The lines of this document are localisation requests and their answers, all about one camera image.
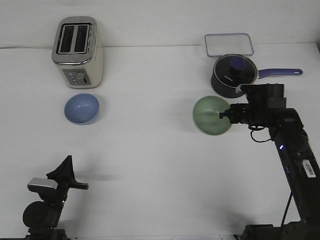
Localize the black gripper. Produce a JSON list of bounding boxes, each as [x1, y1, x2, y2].
[[219, 103, 253, 125], [46, 155, 89, 198]]

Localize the green bowl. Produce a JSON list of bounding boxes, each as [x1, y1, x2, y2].
[[192, 95, 232, 136]]

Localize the blue bowl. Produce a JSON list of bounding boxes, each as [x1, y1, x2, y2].
[[64, 93, 100, 125]]

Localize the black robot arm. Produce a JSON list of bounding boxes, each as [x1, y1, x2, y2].
[[22, 155, 89, 240], [219, 84, 320, 240]]

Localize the dark blue saucepan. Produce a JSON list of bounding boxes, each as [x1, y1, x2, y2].
[[211, 68, 303, 99]]

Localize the glass pot lid blue knob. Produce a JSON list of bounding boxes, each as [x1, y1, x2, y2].
[[213, 54, 258, 89]]

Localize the clear plastic container lid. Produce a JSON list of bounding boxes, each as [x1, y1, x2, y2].
[[204, 33, 254, 58]]

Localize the cream and steel toaster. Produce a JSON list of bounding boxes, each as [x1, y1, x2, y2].
[[51, 16, 105, 89]]

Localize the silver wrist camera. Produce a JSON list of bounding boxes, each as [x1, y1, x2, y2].
[[27, 177, 58, 193]]

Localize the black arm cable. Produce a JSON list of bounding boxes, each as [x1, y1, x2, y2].
[[249, 124, 296, 228]]

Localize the white toaster power cord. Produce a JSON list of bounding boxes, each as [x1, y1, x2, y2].
[[0, 44, 55, 50]]

